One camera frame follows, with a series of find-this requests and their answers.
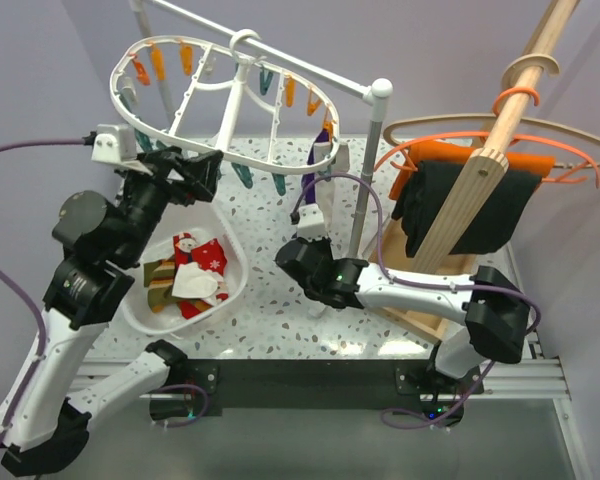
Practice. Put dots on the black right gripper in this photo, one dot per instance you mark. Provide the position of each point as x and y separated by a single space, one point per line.
324 243

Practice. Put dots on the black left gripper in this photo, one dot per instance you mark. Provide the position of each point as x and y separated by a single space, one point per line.
200 172

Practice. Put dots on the white sock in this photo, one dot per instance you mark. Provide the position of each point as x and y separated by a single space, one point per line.
191 282
325 190

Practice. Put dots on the white round clip hanger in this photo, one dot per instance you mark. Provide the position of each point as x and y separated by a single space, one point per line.
201 96

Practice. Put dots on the red Christmas sock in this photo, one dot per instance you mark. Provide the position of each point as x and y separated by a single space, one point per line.
191 308
209 256

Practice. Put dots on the green striped sock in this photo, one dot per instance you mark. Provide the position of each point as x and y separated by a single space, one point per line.
158 279

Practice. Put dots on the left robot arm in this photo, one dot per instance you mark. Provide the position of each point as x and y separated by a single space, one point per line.
44 424

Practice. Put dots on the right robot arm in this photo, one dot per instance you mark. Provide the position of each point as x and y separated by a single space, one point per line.
491 311

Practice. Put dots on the orange plastic hanger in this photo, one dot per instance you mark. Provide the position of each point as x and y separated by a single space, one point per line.
502 138

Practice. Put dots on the teal clothes peg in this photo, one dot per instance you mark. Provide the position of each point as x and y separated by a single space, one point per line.
279 181

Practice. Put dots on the wooden rack base tray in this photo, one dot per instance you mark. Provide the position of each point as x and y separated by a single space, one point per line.
430 328

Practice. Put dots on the white plastic basin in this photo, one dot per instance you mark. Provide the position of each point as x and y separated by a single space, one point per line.
203 221

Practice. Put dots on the orange garment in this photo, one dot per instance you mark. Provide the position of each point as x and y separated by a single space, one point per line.
540 165

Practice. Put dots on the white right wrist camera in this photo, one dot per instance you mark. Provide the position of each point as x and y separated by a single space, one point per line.
309 222

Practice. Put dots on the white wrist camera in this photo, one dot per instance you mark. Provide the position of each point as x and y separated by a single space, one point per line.
309 222
114 144

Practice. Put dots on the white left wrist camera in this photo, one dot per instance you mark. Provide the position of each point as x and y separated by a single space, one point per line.
114 144

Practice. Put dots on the wooden rack post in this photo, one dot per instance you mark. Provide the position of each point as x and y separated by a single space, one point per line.
474 184

